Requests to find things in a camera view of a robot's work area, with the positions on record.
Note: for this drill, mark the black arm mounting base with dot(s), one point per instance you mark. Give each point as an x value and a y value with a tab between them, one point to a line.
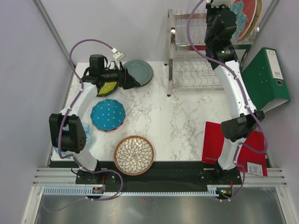
171	175

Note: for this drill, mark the grey-blue ceramic plate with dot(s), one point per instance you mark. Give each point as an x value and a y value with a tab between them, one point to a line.
137	67

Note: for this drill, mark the white slotted cable duct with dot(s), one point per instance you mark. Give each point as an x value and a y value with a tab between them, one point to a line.
138	191

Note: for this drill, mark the blue polka dot plate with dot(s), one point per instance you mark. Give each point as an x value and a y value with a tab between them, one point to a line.
104	108

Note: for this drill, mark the green polka dot plate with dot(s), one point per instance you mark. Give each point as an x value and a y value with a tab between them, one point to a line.
110	84

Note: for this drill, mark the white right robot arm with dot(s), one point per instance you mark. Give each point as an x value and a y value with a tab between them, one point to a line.
220	26

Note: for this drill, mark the green lever arch binder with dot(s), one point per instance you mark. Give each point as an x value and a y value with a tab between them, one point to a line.
265	82

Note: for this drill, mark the brown-rimmed petal pattern plate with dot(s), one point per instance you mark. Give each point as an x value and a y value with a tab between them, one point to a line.
134	155

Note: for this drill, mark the red plate with teal flower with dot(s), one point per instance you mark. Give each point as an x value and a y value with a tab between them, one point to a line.
245	12

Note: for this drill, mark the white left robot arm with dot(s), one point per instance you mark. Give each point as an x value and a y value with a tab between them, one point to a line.
74	140

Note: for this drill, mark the cream plate with bird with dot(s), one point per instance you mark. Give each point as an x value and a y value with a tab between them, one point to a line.
253	23

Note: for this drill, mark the light blue headphones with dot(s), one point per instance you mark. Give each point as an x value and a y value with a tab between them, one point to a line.
88	143

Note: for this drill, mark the dark plate under green plate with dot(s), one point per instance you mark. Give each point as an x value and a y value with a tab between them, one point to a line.
107	90

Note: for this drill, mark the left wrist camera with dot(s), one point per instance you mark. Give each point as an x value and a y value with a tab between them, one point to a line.
98	62

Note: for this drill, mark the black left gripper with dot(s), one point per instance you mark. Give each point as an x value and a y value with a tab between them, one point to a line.
125	80

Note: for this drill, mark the red folder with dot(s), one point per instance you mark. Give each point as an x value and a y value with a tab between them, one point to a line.
253	163

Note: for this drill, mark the steel two-tier dish rack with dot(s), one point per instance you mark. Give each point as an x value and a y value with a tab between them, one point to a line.
187	70

